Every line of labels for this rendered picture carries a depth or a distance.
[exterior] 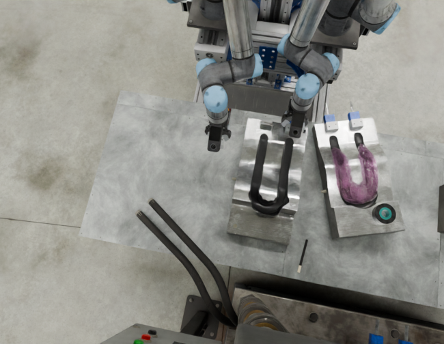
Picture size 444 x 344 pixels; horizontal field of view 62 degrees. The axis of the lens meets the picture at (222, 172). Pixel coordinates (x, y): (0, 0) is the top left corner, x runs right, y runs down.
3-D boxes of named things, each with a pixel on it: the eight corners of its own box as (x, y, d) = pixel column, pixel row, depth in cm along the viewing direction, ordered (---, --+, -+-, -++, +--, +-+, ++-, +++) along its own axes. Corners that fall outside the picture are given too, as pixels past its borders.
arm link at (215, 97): (223, 80, 118) (230, 103, 116) (224, 95, 129) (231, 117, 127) (199, 85, 118) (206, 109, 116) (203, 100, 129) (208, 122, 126)
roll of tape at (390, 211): (369, 220, 144) (372, 219, 141) (374, 201, 146) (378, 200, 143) (389, 227, 143) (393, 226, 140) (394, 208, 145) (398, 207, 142)
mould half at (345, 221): (311, 128, 166) (317, 119, 156) (368, 122, 166) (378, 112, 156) (332, 239, 154) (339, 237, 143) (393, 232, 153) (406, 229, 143)
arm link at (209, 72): (225, 64, 130) (233, 91, 128) (195, 72, 130) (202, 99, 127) (225, 51, 123) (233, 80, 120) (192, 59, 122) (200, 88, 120)
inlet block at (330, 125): (319, 107, 166) (322, 102, 161) (330, 106, 166) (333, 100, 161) (324, 134, 163) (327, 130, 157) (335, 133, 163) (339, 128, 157)
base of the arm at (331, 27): (317, 3, 156) (322, -14, 146) (353, 7, 154) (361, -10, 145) (313, 33, 152) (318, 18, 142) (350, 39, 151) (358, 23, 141)
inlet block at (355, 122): (343, 104, 166) (346, 99, 161) (354, 103, 166) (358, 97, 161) (348, 132, 163) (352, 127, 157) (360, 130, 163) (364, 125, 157)
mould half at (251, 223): (247, 125, 168) (248, 112, 155) (304, 134, 166) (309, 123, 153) (227, 233, 156) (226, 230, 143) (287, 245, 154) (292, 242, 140)
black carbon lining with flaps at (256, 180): (259, 134, 159) (260, 125, 150) (296, 140, 158) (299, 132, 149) (244, 212, 151) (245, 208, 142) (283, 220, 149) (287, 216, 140)
